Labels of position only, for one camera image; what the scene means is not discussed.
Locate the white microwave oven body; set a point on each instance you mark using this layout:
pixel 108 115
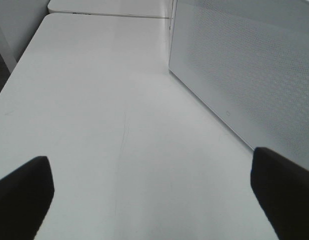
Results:
pixel 171 9

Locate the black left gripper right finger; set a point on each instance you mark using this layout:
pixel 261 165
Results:
pixel 281 188

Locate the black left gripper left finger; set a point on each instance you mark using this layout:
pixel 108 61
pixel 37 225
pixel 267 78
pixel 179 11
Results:
pixel 25 198

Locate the white microwave door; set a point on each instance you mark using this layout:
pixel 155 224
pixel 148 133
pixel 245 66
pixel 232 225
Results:
pixel 248 61

